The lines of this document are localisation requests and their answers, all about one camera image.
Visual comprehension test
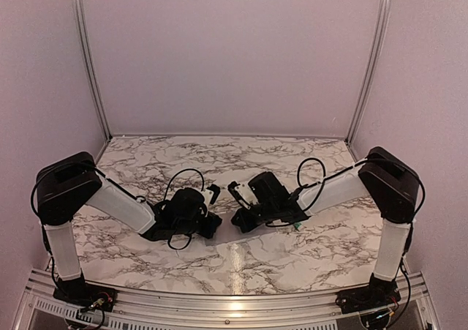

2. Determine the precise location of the front aluminium rail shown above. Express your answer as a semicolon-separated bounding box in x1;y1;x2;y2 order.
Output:
12;269;440;329

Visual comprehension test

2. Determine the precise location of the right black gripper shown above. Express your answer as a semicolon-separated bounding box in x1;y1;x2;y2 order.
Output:
232;200;279;233

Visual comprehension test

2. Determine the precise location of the right aluminium frame post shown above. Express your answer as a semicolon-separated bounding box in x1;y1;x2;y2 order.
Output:
345;0;391;146

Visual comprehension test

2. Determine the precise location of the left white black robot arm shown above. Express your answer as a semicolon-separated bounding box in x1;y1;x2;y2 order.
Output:
31;151;222;304

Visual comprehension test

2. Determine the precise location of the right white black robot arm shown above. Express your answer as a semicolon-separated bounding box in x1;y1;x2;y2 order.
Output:
227;146;427;307

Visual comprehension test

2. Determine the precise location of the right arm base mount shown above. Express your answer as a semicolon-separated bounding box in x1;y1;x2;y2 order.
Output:
335;273;401;319

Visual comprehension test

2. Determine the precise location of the aluminium frame post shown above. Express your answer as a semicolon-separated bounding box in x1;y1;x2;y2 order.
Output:
345;0;391;146
72;0;113;143

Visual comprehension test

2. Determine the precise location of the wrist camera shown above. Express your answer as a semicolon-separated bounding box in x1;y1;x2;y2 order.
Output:
227;181;252;209
202;184;221;206

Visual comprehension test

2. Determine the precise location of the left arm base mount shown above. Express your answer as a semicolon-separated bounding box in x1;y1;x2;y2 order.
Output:
52;273;118;329

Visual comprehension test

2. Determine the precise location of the left aluminium frame post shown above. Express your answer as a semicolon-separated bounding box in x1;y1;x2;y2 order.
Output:
72;0;113;143

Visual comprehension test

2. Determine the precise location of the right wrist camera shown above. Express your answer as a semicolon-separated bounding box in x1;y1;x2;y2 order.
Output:
227;181;252;209

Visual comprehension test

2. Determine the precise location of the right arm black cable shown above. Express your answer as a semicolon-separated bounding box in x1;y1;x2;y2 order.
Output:
233;157;427;228

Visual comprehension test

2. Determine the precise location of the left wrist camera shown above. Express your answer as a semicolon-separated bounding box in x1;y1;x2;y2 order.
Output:
202;184;221;206

